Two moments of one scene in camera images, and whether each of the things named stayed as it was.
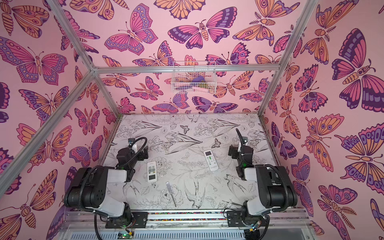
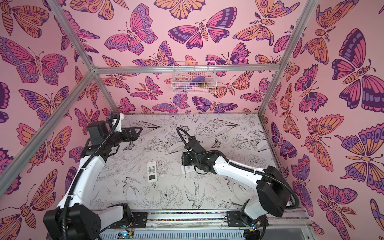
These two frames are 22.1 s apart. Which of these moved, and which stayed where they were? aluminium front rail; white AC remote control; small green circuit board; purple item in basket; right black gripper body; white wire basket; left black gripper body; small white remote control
Moved: left black gripper body; white AC remote control; right black gripper body
Stayed: small white remote control; small green circuit board; aluminium front rail; white wire basket; purple item in basket
